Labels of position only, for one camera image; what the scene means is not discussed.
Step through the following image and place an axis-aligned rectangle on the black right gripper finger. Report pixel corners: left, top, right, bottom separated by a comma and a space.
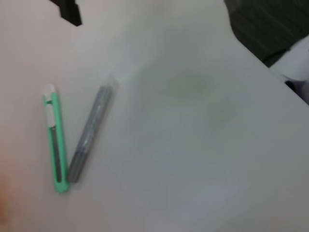
49, 0, 83, 27

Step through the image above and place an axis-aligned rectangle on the green utility knife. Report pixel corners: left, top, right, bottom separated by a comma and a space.
42, 83, 70, 194

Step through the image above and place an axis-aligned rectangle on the grey marker pen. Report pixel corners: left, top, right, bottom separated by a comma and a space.
67, 78, 119, 184

